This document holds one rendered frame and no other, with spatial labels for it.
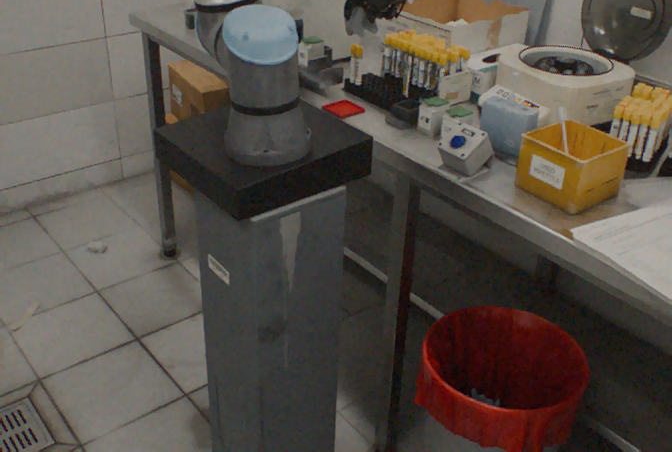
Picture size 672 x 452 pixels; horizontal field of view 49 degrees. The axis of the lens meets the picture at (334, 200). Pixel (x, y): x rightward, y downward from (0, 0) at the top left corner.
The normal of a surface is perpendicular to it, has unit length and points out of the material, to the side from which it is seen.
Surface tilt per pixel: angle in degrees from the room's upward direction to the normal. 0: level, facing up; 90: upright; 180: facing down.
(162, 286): 0
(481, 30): 96
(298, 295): 90
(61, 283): 0
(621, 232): 1
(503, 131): 90
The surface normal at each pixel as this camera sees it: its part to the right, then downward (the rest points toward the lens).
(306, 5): 0.62, 0.40
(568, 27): -0.78, 0.29
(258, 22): 0.04, -0.79
